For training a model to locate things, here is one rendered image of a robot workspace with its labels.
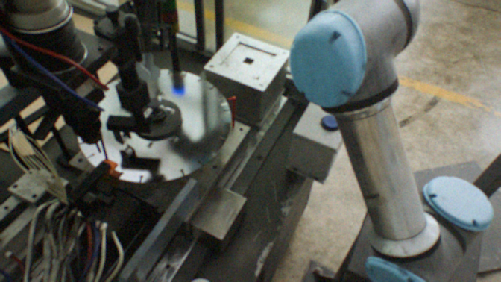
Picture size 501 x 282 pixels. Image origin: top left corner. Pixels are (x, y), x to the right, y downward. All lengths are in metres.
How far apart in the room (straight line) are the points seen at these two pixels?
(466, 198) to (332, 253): 1.02
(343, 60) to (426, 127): 1.88
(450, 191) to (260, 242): 0.41
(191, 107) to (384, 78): 0.48
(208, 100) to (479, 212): 0.58
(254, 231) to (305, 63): 0.51
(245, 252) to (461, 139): 1.69
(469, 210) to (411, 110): 1.63
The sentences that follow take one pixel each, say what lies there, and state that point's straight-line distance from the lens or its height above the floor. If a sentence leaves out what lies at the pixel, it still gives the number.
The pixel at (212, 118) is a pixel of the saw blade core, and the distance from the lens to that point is 0.90.
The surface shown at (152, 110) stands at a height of 1.00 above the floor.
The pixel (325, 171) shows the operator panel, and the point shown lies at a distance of 1.02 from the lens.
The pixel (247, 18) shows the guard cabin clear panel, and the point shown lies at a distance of 1.22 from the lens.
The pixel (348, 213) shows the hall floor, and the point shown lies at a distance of 1.92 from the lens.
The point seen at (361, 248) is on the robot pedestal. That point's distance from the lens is 1.00.
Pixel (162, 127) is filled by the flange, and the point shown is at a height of 0.96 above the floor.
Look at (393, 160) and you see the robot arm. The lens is 0.65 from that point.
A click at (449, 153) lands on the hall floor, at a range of 2.32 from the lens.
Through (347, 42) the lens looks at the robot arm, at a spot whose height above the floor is 1.31.
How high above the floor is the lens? 1.62
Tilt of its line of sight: 51 degrees down
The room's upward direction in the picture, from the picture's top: 3 degrees clockwise
